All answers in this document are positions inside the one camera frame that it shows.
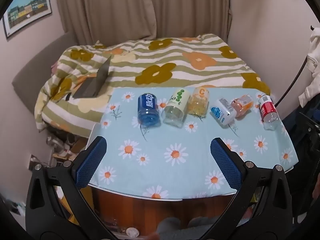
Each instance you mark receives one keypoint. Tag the grey laptop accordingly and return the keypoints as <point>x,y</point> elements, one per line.
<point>93,85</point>

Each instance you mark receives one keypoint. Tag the white bottle with blue label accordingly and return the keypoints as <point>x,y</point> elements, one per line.
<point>223,112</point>

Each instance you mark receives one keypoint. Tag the white hanging clothing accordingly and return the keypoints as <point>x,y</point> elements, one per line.
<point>312,75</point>

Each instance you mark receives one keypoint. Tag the grey slipper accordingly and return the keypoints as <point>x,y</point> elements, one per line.
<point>170,228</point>
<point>200,227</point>

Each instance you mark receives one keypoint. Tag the clear bottle with red label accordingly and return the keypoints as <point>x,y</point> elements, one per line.
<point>267,111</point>

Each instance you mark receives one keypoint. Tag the light blue daisy tablecloth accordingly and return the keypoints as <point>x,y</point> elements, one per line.
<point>175,142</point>

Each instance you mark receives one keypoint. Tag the grey upholstered headboard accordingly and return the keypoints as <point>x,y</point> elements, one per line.
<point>37,65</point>

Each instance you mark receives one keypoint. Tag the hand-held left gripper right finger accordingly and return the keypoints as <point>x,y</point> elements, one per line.
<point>226,163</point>

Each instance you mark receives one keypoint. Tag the orange plastic bottle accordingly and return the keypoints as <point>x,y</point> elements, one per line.
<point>241,105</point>

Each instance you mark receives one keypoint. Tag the white round lid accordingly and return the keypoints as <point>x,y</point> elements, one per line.
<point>132,232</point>

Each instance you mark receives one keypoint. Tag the beige curtain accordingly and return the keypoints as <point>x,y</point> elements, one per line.
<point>140,7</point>

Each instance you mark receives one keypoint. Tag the wooden table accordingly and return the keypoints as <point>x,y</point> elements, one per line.
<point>140,207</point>

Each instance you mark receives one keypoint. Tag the striped floral blanket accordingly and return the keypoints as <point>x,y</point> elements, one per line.
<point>155,55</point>

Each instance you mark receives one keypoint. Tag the yellow plastic bottle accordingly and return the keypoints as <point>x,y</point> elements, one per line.
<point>198,102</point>

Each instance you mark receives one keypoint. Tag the blue plastic bottle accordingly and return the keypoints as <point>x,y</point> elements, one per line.
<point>148,108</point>

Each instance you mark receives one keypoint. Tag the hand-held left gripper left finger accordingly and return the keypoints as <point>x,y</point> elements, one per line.
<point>91,162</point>

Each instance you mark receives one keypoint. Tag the clear bottle with green dots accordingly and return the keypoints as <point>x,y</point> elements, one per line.
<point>176,107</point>

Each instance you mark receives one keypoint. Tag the framed wall picture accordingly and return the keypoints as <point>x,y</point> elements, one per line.
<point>26,11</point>

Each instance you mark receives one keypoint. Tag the white shoe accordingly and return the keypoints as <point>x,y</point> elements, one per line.
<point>58,146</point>

